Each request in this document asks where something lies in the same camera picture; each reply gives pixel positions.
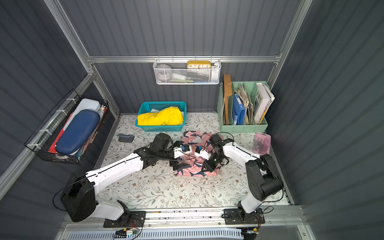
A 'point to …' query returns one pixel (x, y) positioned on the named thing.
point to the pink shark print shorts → (195, 139)
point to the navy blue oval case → (83, 124)
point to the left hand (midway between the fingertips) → (187, 156)
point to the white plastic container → (84, 104)
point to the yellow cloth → (166, 116)
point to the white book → (263, 99)
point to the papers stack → (247, 105)
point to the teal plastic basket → (148, 106)
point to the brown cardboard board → (228, 92)
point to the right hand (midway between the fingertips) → (207, 167)
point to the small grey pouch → (125, 138)
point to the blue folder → (238, 111)
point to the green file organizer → (250, 87)
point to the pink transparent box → (261, 144)
